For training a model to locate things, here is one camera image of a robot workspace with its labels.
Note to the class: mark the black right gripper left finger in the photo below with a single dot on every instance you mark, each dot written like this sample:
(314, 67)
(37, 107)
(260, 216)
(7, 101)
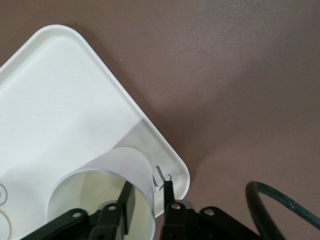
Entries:
(112, 220)

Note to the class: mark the white paper cup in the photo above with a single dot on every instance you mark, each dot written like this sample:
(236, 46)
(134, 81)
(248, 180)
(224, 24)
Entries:
(125, 162)

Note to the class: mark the white tray with bear print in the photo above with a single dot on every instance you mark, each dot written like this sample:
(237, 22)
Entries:
(62, 100)

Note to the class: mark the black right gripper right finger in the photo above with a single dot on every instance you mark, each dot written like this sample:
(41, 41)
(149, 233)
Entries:
(180, 222)

